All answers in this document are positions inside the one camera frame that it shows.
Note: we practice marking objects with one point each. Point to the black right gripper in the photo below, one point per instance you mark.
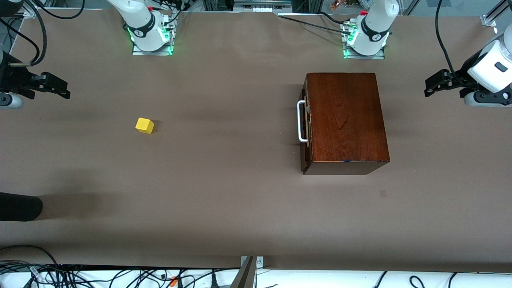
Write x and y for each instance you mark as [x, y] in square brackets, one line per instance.
[12, 78]

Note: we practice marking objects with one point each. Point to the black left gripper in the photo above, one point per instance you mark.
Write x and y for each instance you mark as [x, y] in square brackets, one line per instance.
[457, 79]

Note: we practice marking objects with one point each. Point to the yellow block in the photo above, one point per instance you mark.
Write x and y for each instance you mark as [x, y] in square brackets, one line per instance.
[144, 125]

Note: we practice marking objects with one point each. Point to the wooden drawer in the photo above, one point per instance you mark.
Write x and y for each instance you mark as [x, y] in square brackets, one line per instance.
[305, 124]

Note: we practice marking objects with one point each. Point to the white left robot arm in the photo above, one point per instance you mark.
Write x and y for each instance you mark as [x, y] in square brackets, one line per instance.
[372, 28]

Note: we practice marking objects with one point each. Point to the dark wooden drawer cabinet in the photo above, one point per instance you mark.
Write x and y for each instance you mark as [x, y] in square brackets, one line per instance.
[348, 120]

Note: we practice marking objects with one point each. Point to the black foam roll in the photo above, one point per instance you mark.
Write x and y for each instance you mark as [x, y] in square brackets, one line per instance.
[20, 206]

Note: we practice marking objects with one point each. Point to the white power strip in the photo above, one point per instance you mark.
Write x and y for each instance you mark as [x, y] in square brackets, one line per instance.
[262, 7]

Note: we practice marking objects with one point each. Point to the aluminium profile bar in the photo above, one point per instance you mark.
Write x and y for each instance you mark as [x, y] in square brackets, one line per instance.
[244, 276]

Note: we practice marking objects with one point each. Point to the aluminium frame corner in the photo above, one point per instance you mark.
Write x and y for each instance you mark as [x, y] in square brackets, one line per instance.
[496, 14]

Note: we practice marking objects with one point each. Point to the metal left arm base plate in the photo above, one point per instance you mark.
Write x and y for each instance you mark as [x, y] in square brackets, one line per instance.
[364, 57]

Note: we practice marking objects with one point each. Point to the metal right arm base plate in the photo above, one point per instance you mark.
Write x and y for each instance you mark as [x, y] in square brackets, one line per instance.
[152, 52]

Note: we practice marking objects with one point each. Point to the metal corner bracket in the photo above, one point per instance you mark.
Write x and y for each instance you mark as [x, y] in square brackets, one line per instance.
[260, 262]

